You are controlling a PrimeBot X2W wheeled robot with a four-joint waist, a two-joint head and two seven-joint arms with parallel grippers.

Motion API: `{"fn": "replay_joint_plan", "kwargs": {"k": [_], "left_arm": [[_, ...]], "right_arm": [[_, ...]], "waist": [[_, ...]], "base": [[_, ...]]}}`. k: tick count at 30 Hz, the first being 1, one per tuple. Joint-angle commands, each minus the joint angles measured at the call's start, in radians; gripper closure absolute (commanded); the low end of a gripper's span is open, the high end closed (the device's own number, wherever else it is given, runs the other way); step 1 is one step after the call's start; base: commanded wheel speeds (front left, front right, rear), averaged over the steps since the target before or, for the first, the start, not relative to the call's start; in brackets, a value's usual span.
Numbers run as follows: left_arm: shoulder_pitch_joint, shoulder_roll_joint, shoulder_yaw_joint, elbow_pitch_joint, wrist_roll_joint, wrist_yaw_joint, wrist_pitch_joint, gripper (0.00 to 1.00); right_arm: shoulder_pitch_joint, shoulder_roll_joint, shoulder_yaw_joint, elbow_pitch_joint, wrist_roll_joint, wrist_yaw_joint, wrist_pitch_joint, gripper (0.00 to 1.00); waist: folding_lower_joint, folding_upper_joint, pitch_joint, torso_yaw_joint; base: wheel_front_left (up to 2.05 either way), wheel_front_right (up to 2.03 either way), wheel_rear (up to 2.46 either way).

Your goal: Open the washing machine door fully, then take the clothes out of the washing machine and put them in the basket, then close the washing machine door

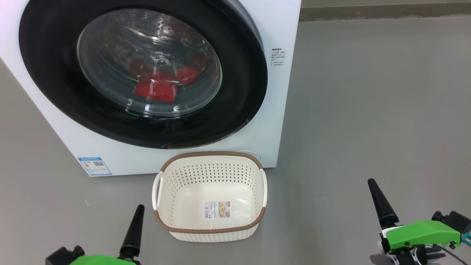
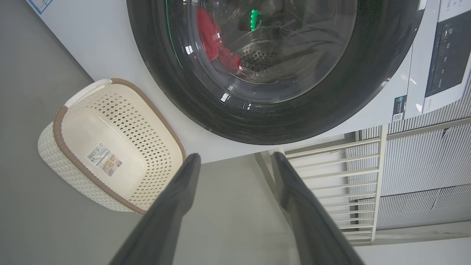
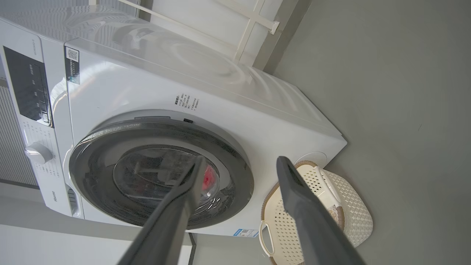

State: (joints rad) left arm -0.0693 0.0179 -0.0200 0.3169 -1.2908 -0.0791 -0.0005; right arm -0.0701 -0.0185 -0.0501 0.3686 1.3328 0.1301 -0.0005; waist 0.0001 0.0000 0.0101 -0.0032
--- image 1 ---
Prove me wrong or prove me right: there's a printed product label sticker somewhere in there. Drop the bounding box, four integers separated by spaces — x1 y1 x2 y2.
203 201 231 220

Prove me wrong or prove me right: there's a grey wall baseboard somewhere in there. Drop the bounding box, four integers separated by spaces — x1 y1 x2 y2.
299 3 471 22

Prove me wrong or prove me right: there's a thin black right camera cable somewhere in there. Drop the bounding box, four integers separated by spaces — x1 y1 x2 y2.
434 244 471 265

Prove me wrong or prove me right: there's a round white filter cover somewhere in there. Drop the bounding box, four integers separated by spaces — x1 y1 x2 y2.
235 150 262 162

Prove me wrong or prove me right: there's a cream basket with brown rim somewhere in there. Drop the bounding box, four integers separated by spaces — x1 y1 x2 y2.
152 151 268 243

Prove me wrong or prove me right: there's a red white basketball jersey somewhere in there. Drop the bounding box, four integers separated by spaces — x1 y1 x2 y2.
129 55 206 103

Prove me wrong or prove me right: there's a white front-load washing machine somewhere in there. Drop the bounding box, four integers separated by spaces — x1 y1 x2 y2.
0 0 302 177

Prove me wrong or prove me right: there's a blue energy label sticker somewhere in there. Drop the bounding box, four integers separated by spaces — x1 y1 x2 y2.
78 157 112 177

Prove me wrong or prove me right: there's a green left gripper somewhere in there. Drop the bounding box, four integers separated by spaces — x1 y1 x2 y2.
70 205 145 265

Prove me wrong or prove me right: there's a grey washing machine door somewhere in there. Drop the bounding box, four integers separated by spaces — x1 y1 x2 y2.
18 0 268 149

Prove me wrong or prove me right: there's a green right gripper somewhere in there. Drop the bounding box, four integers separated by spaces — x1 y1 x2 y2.
367 179 461 265

